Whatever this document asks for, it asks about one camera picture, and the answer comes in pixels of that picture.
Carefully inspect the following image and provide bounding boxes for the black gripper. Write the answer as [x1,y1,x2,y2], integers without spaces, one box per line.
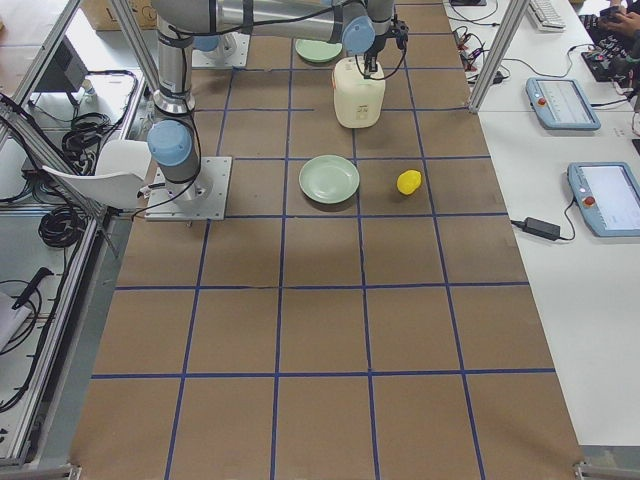
[362,19,392,79]

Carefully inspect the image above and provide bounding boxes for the cream and orange rice cooker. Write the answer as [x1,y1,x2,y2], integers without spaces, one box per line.
[332,57,386,129]

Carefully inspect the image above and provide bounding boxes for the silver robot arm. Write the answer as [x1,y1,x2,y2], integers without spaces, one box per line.
[148,1,395,205]
[182,33,385,84]

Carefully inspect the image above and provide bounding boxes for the far light green plate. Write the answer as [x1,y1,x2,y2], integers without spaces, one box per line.
[294,39,343,63]

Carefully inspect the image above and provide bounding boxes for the light green plate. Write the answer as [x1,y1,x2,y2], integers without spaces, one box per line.
[298,155,360,204]
[294,39,343,63]

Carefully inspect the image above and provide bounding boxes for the near light green plate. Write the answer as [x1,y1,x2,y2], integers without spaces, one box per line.
[298,155,360,204]

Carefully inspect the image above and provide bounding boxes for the yellow lemon toy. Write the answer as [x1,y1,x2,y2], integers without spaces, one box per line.
[396,169,422,196]

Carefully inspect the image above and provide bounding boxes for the upper blue teach pendant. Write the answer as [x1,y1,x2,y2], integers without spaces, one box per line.
[525,77,601,131]

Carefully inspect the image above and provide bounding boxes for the blue teach pendant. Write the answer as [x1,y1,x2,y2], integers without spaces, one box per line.
[525,77,601,131]
[567,162,639,238]

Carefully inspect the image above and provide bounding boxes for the black power adapter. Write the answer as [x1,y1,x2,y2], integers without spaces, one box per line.
[522,217,561,241]

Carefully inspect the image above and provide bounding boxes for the brown paper table mat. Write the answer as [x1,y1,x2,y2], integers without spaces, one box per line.
[70,1,581,479]

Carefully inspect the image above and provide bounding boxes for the white plastic chair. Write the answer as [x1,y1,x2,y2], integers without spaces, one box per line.
[42,140,151,210]

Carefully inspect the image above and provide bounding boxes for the lower blue teach pendant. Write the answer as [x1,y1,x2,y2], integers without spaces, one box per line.
[567,162,639,238]

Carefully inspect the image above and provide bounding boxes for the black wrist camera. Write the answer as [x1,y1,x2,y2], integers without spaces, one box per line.
[390,16,409,51]

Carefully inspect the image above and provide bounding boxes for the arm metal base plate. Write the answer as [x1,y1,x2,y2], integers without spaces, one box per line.
[143,156,232,221]
[192,33,250,70]

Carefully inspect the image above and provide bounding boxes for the aluminium frame post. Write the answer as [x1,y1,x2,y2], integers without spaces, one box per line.
[468,0,529,114]

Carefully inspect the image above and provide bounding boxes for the black cable bundle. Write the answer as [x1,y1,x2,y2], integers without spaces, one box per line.
[38,204,96,249]

